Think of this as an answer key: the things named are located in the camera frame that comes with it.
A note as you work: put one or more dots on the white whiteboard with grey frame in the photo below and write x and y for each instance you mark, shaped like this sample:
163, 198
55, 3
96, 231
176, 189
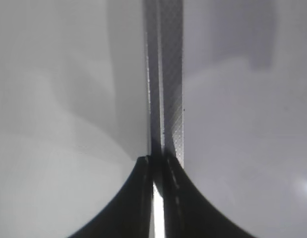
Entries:
227, 82

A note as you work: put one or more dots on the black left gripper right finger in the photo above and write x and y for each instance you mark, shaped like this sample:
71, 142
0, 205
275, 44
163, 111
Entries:
187, 213

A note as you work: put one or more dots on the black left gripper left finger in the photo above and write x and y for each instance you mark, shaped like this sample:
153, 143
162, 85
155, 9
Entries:
128, 214

